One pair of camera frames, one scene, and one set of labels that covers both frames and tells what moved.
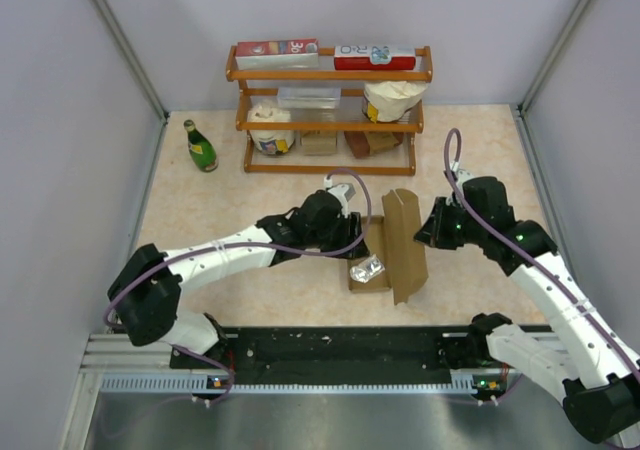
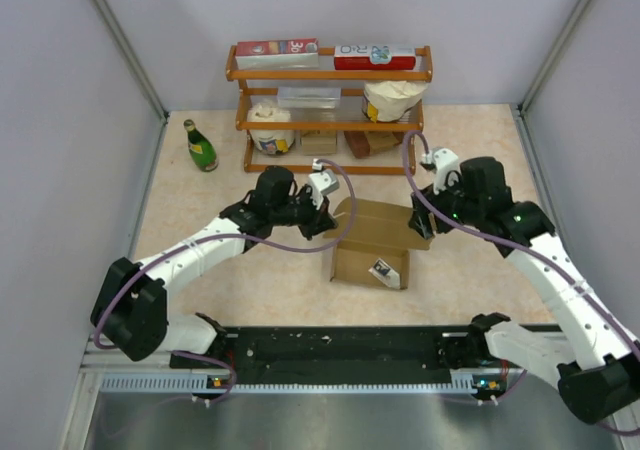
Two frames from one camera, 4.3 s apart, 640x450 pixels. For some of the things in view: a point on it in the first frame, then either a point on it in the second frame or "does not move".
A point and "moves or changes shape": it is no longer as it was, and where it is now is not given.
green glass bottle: (201, 150) does not move
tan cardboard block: (315, 143) does not move
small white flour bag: (271, 142) does not move
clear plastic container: (313, 97) does not move
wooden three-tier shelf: (338, 112) does not move
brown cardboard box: (397, 238) moves or changes shape
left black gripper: (348, 236) to (323, 221)
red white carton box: (375, 58) does not move
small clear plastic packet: (367, 269) to (386, 273)
